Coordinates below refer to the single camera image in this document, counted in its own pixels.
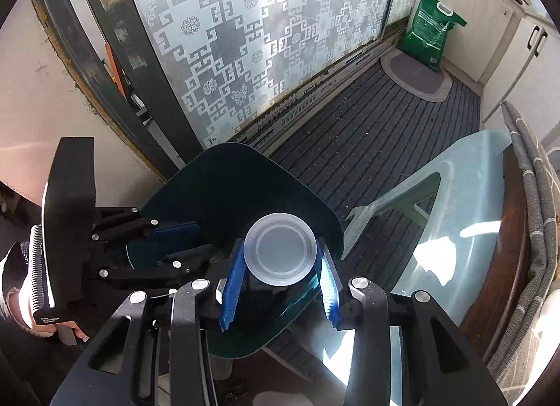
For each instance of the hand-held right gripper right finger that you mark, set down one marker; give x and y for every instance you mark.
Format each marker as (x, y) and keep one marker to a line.
(329, 294)

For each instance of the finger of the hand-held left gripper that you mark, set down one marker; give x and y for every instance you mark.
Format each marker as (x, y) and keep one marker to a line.
(175, 263)
(175, 229)

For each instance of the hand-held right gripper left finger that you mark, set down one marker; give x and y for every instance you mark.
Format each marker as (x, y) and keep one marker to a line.
(229, 287)

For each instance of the dark green trash bin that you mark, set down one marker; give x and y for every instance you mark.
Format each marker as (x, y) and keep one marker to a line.
(245, 187)

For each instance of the person's left hand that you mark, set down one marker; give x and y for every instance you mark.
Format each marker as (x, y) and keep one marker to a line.
(17, 309)

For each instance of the orange plastic object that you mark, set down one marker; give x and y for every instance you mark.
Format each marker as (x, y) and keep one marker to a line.
(114, 73)

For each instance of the dark striped floor mat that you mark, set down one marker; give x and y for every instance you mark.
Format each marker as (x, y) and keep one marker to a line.
(350, 134)

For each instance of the round glass table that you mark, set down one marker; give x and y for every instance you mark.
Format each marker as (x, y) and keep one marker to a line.
(459, 196)

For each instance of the brown wooden furniture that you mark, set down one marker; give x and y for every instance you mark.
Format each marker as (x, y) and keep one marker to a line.
(512, 222)

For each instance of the grey checked cloth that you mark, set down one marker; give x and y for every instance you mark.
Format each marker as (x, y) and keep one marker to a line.
(538, 196)

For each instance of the grey oval floor mat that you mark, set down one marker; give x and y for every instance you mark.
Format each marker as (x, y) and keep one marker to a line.
(415, 77)

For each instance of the green printed bag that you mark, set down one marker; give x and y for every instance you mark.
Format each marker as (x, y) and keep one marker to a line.
(426, 29)

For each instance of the white cabinet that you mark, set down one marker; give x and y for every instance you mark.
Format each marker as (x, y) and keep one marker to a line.
(481, 29)

